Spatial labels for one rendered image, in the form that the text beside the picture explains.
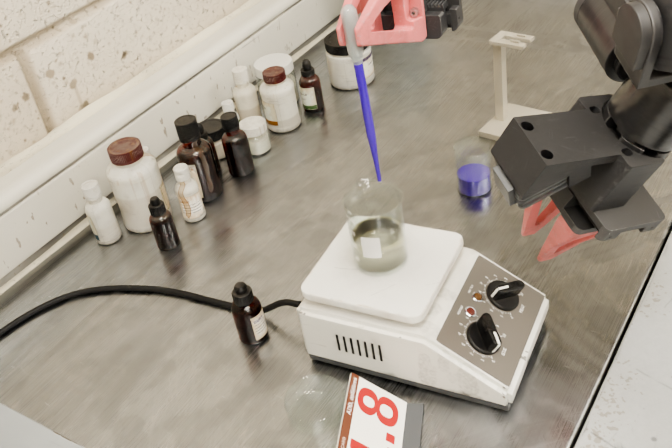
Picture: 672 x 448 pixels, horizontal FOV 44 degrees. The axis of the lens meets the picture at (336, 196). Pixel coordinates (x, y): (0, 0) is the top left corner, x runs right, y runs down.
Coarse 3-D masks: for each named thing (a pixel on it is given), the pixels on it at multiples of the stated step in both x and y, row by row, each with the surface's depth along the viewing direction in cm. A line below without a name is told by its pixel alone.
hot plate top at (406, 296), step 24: (336, 240) 79; (408, 240) 77; (432, 240) 77; (456, 240) 76; (336, 264) 76; (408, 264) 75; (432, 264) 74; (312, 288) 74; (336, 288) 73; (360, 288) 73; (384, 288) 72; (408, 288) 72; (432, 288) 72; (384, 312) 70; (408, 312) 70
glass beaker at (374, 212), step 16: (352, 192) 73; (368, 192) 74; (384, 192) 74; (400, 192) 72; (352, 208) 70; (368, 208) 75; (384, 208) 75; (400, 208) 71; (352, 224) 71; (368, 224) 70; (384, 224) 70; (400, 224) 72; (352, 240) 73; (368, 240) 71; (384, 240) 71; (400, 240) 72; (368, 256) 72; (384, 256) 72; (400, 256) 73; (368, 272) 74; (384, 272) 73
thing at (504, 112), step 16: (512, 32) 102; (496, 48) 102; (512, 48) 99; (496, 64) 103; (496, 80) 104; (496, 96) 106; (496, 112) 107; (512, 112) 109; (528, 112) 108; (544, 112) 108; (496, 128) 106
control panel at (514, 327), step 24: (480, 264) 77; (480, 288) 75; (528, 288) 77; (456, 312) 72; (480, 312) 73; (504, 312) 74; (528, 312) 75; (456, 336) 70; (504, 336) 72; (528, 336) 73; (480, 360) 70; (504, 360) 70; (504, 384) 69
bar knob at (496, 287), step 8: (496, 280) 76; (520, 280) 75; (488, 288) 75; (496, 288) 73; (504, 288) 73; (512, 288) 74; (520, 288) 74; (488, 296) 74; (496, 296) 74; (504, 296) 74; (512, 296) 75; (496, 304) 74; (504, 304) 74; (512, 304) 74
